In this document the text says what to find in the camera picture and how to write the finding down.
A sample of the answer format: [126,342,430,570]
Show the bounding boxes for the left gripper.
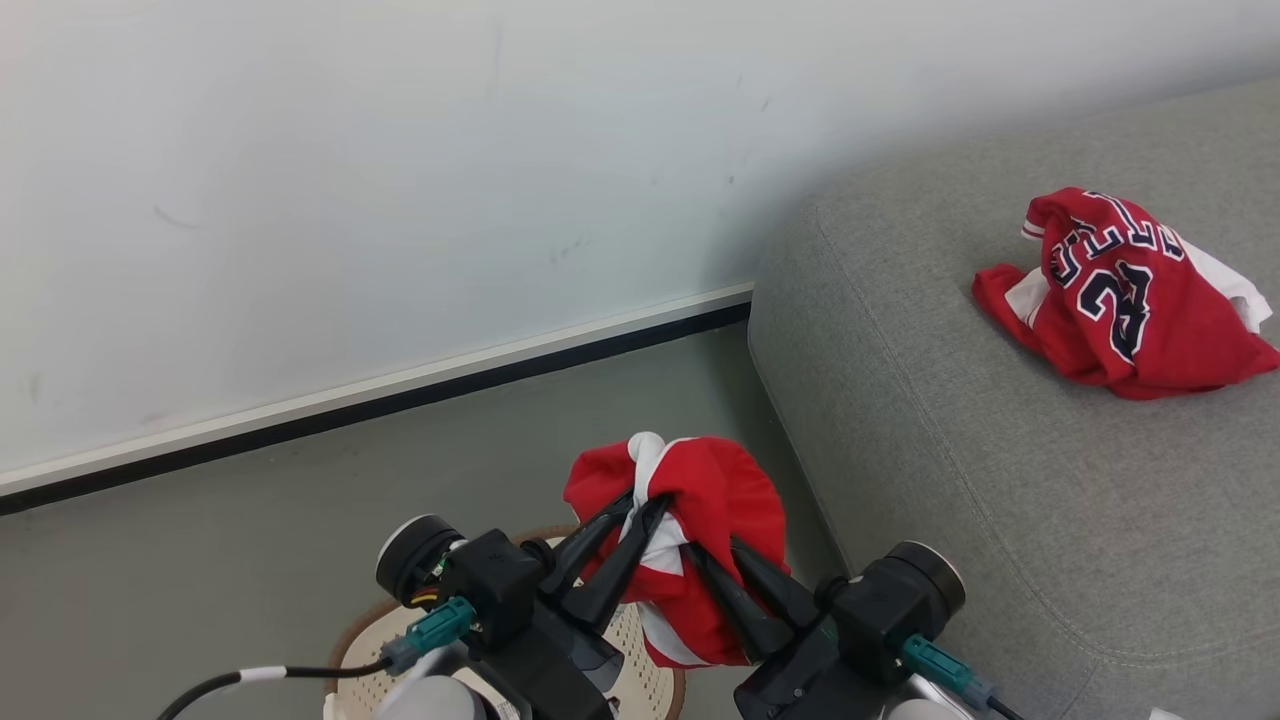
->
[376,490,674,720]

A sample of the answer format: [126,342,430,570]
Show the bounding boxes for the teal cable connector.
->
[900,635,998,711]
[380,597,478,677]

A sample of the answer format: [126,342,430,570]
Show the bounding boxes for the teal left cable connector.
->
[380,597,478,677]

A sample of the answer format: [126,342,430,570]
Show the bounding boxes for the red basketball jersey number 23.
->
[972,187,1280,401]

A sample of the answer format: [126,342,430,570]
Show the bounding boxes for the teal right cable connector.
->
[900,635,998,711]

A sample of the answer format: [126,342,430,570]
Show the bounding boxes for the white laundry basket brown rim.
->
[325,525,689,720]

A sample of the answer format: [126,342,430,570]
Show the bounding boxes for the thin black left camera cable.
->
[155,660,393,720]

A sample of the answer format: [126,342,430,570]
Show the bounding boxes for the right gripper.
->
[683,535,966,720]

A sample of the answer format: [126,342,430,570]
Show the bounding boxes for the white and black baseboard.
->
[0,282,754,517]

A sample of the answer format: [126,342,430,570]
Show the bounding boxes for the red shorts with white stripes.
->
[563,432,791,669]

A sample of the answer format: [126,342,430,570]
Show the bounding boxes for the grey fabric sofa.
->
[748,75,1280,720]

